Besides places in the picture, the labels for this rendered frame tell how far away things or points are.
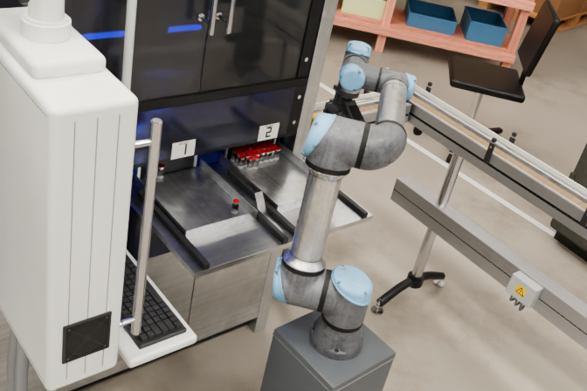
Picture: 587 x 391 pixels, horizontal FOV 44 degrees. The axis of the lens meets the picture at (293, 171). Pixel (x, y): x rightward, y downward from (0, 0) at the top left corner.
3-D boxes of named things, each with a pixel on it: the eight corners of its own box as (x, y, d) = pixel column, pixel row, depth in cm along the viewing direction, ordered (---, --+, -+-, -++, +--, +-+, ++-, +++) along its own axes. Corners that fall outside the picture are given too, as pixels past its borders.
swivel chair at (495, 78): (525, 154, 510) (583, 11, 457) (484, 183, 462) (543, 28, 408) (444, 114, 542) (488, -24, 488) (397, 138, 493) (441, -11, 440)
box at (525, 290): (504, 290, 293) (512, 273, 289) (512, 286, 296) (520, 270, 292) (528, 309, 286) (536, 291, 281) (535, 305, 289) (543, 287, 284)
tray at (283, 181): (218, 161, 255) (220, 154, 253) (277, 148, 270) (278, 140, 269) (276, 214, 234) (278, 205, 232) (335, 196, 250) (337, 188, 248)
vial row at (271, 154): (236, 166, 254) (238, 154, 252) (276, 156, 265) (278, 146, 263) (239, 169, 253) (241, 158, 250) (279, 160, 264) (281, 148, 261)
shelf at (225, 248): (116, 189, 233) (117, 184, 232) (286, 150, 275) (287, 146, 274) (194, 278, 203) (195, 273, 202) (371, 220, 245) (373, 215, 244)
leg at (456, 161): (399, 282, 347) (446, 145, 308) (412, 277, 352) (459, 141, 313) (413, 293, 341) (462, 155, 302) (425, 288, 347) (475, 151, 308)
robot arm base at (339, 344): (372, 347, 203) (381, 321, 198) (334, 368, 194) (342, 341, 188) (336, 314, 212) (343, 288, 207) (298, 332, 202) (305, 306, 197)
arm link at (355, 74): (379, 74, 204) (381, 60, 214) (341, 65, 205) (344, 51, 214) (372, 99, 208) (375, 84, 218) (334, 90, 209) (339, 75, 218)
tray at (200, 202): (131, 181, 235) (132, 172, 233) (199, 166, 250) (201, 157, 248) (184, 240, 214) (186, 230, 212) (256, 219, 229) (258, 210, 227)
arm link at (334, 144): (319, 321, 191) (369, 131, 171) (265, 307, 192) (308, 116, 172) (323, 298, 203) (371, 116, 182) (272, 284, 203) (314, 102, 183)
